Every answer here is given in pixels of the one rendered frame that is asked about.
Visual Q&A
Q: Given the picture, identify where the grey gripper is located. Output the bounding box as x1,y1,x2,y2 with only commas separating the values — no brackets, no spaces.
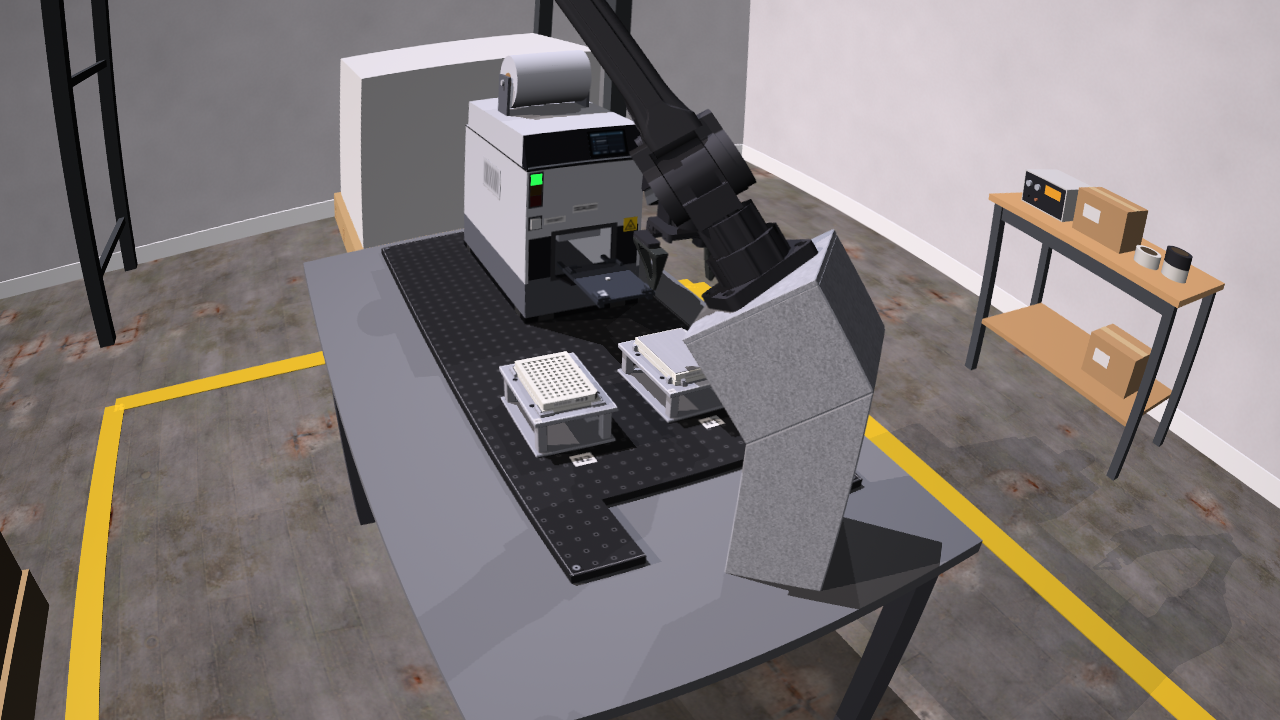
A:
634,217,716,290

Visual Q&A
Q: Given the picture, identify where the white well plate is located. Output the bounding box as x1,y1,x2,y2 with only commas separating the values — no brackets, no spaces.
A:
513,351,602,413
634,337,707,386

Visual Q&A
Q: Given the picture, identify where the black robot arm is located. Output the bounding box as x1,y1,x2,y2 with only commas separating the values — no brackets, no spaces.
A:
556,0,818,313

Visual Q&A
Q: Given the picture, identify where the white foil roll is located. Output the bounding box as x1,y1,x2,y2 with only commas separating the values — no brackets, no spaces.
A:
500,50,593,108

